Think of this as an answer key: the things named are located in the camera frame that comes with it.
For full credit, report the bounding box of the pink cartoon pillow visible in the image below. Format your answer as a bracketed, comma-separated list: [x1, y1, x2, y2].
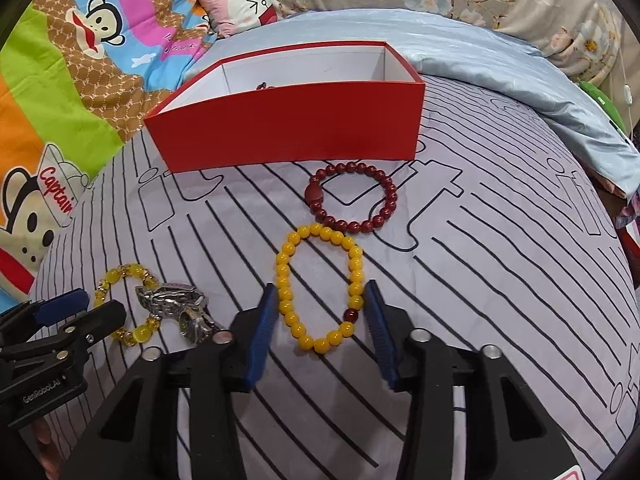
[189, 0, 283, 40]

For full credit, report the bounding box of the white cable with switch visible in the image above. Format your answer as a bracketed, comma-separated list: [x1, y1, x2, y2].
[619, 42, 635, 113]

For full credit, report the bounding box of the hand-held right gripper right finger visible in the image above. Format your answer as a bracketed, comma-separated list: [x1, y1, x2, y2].
[364, 280, 577, 480]

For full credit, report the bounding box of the person's left hand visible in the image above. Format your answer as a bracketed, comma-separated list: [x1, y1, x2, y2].
[27, 417, 68, 478]

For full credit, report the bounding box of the light blue quilt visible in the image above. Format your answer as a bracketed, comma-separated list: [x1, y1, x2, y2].
[207, 9, 638, 197]

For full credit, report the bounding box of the colourful cartoon monkey blanket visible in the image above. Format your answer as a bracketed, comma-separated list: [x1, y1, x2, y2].
[0, 0, 223, 311]

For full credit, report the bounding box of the dark red bead bracelet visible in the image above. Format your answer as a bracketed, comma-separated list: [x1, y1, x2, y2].
[304, 160, 398, 235]

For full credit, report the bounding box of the yellow bead bracelet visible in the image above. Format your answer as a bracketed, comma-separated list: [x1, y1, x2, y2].
[276, 224, 366, 356]

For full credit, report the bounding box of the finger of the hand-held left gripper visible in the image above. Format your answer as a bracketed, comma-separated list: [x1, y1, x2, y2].
[0, 288, 87, 333]
[0, 301, 128, 361]

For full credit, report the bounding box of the grey striped bedsheet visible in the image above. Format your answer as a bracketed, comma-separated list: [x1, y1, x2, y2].
[30, 75, 640, 480]

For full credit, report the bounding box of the silver wristwatch blue dial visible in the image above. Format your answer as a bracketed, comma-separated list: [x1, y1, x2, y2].
[136, 282, 222, 345]

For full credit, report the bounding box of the yellow crystal bracelet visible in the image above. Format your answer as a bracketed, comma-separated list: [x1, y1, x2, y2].
[94, 262, 163, 348]

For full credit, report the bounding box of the green plush item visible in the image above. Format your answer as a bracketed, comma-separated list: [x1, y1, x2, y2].
[580, 80, 628, 137]

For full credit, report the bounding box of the red cardboard box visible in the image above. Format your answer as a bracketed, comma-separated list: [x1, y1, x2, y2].
[143, 40, 427, 175]

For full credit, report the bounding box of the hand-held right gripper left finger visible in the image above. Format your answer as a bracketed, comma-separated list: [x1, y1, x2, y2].
[62, 282, 279, 480]

